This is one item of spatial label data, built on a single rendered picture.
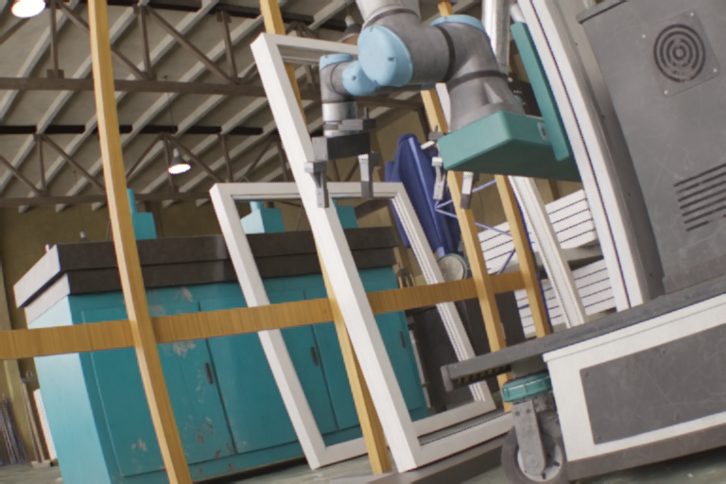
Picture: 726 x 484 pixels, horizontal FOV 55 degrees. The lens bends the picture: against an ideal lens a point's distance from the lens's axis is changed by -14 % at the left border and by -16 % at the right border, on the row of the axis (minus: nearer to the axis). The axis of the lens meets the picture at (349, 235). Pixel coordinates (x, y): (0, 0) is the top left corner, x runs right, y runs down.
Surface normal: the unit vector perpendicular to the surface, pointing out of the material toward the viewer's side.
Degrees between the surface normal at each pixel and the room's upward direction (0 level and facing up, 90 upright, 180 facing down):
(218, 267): 90
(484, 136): 90
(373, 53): 98
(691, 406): 90
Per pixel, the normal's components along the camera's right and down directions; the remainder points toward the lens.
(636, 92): -0.68, 0.02
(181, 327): 0.64, -0.30
